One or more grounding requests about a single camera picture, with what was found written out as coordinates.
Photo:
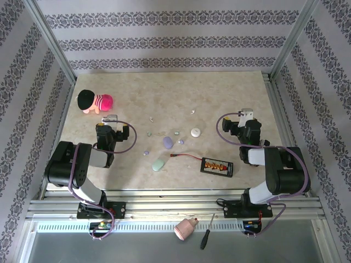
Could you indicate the white earbud charging case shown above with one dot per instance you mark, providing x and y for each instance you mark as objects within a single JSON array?
[{"x": 195, "y": 132}]

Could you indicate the purple earbud charging case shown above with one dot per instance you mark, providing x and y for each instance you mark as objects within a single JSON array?
[{"x": 167, "y": 142}]

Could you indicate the green earbud charging case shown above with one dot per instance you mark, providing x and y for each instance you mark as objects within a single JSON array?
[{"x": 158, "y": 165}]

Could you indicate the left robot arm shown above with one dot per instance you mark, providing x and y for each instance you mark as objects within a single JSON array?
[{"x": 65, "y": 164}]

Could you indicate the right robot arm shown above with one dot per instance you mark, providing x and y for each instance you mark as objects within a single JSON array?
[{"x": 288, "y": 175}]

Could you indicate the pink plush toy black hat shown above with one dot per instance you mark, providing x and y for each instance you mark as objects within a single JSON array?
[{"x": 93, "y": 102}]

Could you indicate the black battery pack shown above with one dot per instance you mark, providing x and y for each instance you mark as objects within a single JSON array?
[{"x": 216, "y": 166}]

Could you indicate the small circuit board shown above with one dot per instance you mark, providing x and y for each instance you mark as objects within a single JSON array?
[
  {"x": 251, "y": 225},
  {"x": 101, "y": 225}
]

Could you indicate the pink toy gas canister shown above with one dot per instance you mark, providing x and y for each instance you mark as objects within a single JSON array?
[{"x": 184, "y": 229}]

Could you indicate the grey sheet metal panel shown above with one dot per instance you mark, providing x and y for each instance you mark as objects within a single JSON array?
[{"x": 137, "y": 249}]

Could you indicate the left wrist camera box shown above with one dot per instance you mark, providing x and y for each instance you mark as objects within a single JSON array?
[{"x": 110, "y": 118}]

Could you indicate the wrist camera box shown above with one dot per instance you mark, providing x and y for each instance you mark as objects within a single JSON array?
[
  {"x": 110, "y": 118},
  {"x": 245, "y": 116}
]

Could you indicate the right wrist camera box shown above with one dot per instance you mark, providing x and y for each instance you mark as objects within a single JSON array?
[{"x": 245, "y": 116}]

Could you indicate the aluminium side rail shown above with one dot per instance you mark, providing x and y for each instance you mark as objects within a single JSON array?
[
  {"x": 65, "y": 107},
  {"x": 279, "y": 109}
]

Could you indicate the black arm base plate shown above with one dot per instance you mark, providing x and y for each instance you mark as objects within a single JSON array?
[
  {"x": 118, "y": 209},
  {"x": 233, "y": 209}
]

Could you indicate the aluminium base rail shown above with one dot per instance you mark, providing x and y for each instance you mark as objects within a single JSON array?
[{"x": 178, "y": 208}]

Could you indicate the aluminium frame post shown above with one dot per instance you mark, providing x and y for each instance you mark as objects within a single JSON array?
[
  {"x": 294, "y": 38},
  {"x": 53, "y": 41}
]

